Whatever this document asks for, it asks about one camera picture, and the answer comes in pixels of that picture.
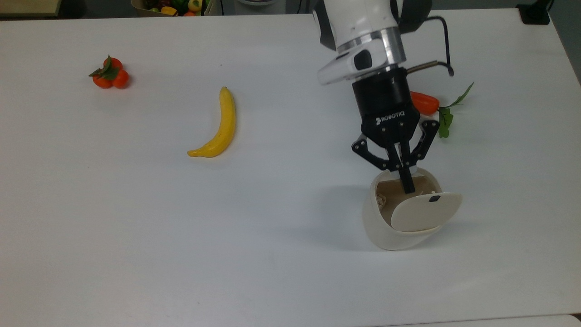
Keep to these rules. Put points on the light wooden board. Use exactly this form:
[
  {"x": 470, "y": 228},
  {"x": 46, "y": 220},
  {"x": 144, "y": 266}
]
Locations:
[{"x": 27, "y": 7}]

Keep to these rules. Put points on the orange toy carrot green leaves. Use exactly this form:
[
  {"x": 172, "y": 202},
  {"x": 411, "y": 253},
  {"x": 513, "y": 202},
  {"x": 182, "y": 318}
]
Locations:
[{"x": 424, "y": 103}]

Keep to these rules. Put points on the crumpled paper scrap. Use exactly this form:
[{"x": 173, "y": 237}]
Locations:
[{"x": 381, "y": 201}]

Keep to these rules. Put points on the orange toy tangerine cluster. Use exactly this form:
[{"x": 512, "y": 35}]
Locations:
[{"x": 111, "y": 77}]

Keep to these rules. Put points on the yellow toy banana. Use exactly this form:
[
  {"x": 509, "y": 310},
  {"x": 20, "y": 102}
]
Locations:
[{"x": 224, "y": 131}]

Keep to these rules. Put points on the cream round garbage bin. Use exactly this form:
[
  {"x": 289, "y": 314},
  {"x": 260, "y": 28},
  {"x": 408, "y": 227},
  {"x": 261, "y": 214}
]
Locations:
[{"x": 374, "y": 227}]

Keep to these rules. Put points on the cream garbage bin lid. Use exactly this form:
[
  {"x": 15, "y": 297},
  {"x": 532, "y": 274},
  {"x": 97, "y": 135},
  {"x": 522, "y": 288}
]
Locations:
[{"x": 422, "y": 213}]

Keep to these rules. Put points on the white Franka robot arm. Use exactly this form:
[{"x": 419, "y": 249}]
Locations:
[{"x": 363, "y": 22}]

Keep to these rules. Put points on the basket of toy fruit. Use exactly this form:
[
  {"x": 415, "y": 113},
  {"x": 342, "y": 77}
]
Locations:
[{"x": 174, "y": 8}]

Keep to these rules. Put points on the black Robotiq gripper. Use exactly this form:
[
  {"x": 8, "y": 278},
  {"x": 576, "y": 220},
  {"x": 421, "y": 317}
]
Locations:
[{"x": 383, "y": 100}]

